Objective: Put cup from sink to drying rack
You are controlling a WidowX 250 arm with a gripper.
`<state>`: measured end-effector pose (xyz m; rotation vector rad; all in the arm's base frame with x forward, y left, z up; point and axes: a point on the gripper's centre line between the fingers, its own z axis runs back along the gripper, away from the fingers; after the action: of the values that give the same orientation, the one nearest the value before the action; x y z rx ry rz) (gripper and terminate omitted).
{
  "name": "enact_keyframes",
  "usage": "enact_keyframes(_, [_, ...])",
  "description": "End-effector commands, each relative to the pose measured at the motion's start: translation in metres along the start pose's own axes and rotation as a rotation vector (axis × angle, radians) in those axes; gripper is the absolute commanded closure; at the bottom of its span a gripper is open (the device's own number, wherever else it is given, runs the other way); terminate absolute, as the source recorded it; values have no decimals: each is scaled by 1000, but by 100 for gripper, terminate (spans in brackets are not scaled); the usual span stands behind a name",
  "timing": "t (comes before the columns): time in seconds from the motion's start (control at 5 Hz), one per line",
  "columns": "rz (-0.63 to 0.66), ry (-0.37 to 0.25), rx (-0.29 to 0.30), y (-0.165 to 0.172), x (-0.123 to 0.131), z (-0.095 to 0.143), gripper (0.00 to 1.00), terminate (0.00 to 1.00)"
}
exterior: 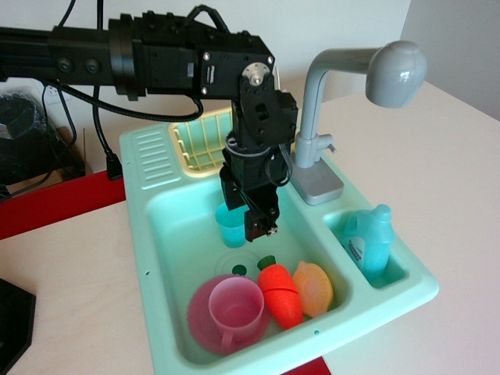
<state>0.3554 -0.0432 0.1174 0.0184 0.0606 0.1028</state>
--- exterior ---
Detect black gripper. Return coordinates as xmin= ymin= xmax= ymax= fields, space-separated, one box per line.
xmin=220 ymin=132 xmax=292 ymax=241

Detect blue plastic cup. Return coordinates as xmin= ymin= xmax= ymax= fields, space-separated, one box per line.
xmin=215 ymin=202 xmax=246 ymax=248

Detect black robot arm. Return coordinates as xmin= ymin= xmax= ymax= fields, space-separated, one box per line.
xmin=1 ymin=5 xmax=298 ymax=241

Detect yellow drying rack basket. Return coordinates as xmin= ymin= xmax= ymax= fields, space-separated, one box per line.
xmin=168 ymin=108 xmax=232 ymax=178

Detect pink plastic cup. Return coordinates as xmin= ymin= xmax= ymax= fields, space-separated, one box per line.
xmin=208 ymin=277 xmax=265 ymax=354

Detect mint green toy sink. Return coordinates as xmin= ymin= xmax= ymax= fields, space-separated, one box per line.
xmin=120 ymin=110 xmax=438 ymax=374

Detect orange toy carrot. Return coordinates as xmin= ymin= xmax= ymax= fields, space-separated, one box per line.
xmin=257 ymin=255 xmax=304 ymax=330

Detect orange toy lemon half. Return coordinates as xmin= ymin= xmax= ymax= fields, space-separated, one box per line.
xmin=292 ymin=261 xmax=334 ymax=318

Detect blue detergent bottle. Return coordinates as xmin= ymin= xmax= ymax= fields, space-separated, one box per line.
xmin=341 ymin=204 xmax=395 ymax=282

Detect pink plastic plate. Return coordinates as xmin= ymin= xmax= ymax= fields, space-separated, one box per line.
xmin=187 ymin=275 xmax=270 ymax=355

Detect grey toy faucet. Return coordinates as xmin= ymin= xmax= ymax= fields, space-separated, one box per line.
xmin=291 ymin=40 xmax=428 ymax=206

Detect red mat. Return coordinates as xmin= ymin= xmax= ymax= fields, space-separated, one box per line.
xmin=1 ymin=171 xmax=126 ymax=239

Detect black object at left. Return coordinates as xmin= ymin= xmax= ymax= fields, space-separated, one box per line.
xmin=1 ymin=91 xmax=86 ymax=202

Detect black base bottom left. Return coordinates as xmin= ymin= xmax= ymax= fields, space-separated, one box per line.
xmin=1 ymin=279 xmax=36 ymax=374

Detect black flexible cable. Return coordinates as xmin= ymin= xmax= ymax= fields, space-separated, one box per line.
xmin=41 ymin=84 xmax=205 ymax=181

